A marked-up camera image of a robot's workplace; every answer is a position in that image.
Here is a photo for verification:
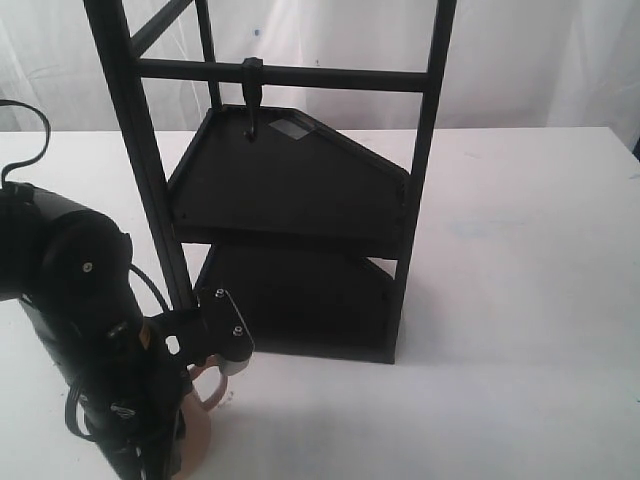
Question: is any terracotta orange mug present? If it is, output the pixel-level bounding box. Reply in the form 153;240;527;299
174;374;228;479

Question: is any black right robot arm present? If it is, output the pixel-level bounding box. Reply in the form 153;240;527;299
1;183;191;479

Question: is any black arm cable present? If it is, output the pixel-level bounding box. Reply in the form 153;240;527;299
0;99;51;189

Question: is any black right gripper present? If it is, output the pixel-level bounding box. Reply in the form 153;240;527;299
97;309;200;476

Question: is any grey label sticker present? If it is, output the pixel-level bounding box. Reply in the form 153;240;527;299
269;118;314;140

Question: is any black metal shelf rack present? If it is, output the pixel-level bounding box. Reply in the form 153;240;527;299
84;1;456;364

